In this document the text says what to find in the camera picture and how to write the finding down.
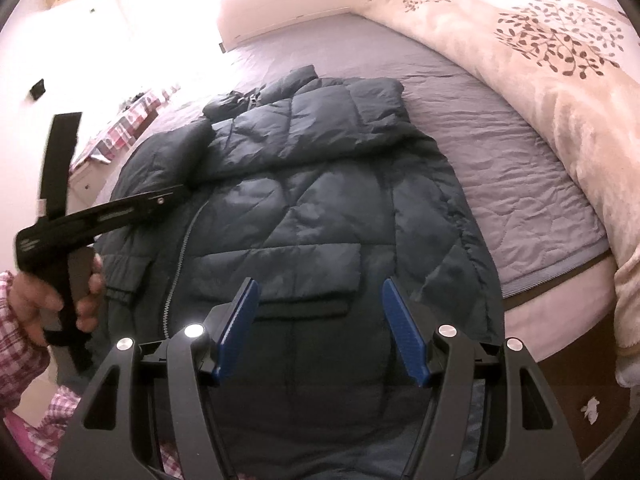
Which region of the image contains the white paper scrap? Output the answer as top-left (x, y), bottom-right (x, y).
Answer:
top-left (580, 397), bottom-right (602, 425)

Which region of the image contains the person's left forearm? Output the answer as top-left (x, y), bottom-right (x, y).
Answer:
top-left (0, 270), bottom-right (53, 423)

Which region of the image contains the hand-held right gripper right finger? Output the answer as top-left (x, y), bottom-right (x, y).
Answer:
top-left (381, 277), bottom-right (586, 480)

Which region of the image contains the white headboard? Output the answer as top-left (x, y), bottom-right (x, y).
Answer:
top-left (217, 0), bottom-right (353, 48)

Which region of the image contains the dark puffer jacket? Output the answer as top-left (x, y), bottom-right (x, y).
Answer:
top-left (92, 65), bottom-right (506, 480)

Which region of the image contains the red plaid cloth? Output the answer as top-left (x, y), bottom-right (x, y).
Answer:
top-left (75, 87), bottom-right (176, 166)

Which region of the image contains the person's left hand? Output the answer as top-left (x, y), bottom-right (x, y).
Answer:
top-left (9, 252), bottom-right (107, 347)

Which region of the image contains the person's pink plaid clothing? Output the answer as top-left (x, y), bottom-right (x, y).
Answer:
top-left (7, 385), bottom-right (181, 480)

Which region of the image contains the white nightstand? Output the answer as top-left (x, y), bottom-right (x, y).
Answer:
top-left (69, 156), bottom-right (123, 207)

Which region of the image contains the bed with grey quilted sheet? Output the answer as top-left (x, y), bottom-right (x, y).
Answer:
top-left (112, 10), bottom-right (626, 461)

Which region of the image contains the beige leaf-print duvet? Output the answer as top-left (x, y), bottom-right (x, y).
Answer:
top-left (357, 0), bottom-right (640, 388)

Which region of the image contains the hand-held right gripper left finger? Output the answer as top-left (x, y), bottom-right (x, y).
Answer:
top-left (50, 277), bottom-right (261, 480)

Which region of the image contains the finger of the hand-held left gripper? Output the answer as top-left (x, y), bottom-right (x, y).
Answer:
top-left (94, 184), bottom-right (189, 235)

